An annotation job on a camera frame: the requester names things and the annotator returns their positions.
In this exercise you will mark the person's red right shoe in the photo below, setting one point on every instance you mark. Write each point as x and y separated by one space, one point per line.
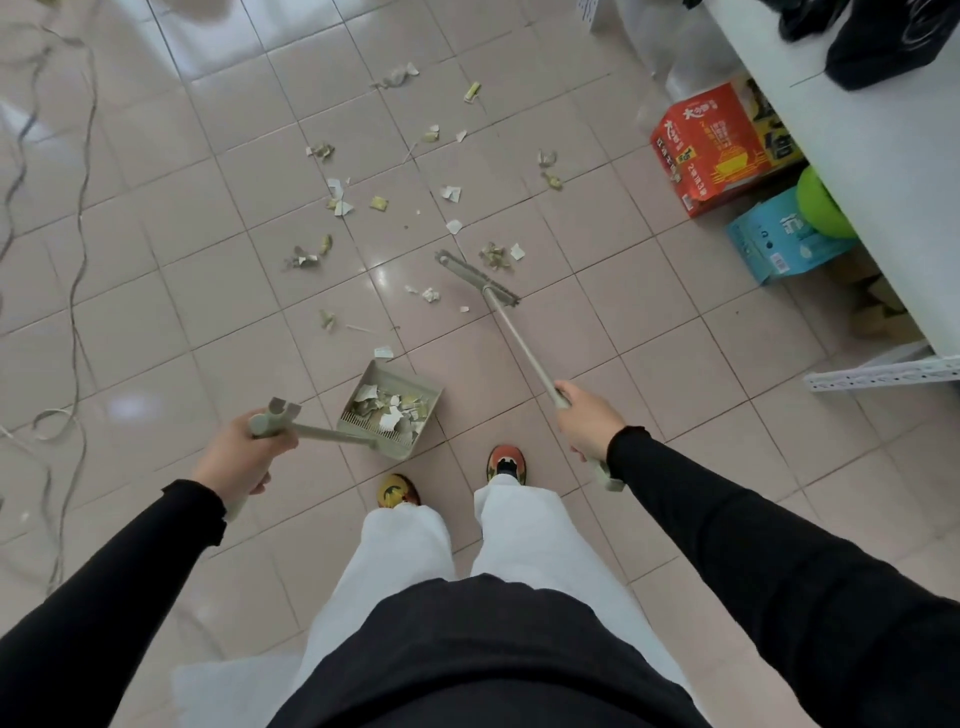
506 459

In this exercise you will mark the black plastic bag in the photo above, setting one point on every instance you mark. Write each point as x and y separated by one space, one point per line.
802 19

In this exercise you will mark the white metal shelf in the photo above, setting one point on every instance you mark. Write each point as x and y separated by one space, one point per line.
885 172

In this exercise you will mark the person's white trousers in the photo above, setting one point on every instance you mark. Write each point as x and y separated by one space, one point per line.
510 540

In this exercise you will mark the grey-green dustpan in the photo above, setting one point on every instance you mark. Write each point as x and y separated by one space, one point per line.
397 446

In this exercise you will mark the person's black top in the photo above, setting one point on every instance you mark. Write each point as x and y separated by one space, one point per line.
480 660

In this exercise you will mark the person's yellow left shoe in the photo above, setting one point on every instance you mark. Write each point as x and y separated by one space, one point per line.
397 491

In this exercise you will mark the green ball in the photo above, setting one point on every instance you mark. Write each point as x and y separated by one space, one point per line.
825 206

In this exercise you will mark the black tote bag white print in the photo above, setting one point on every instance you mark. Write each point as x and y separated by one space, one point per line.
892 45

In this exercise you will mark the person's right hand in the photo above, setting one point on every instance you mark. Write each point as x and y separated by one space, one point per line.
592 424

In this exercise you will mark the red cardboard box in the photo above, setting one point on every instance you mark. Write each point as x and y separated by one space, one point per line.
709 150

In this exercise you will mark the person's left hand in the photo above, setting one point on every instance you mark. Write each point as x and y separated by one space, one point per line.
240 461

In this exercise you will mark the blue cardboard box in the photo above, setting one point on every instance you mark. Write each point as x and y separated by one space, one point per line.
772 244

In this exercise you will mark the clear plastic bag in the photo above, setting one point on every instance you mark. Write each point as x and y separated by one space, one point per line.
675 45

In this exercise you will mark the person's left forearm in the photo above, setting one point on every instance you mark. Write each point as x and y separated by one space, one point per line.
105 607

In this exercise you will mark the grey-green broom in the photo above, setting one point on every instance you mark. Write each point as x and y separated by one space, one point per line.
525 345

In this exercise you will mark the person's right forearm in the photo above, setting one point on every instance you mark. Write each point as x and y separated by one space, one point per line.
787 585

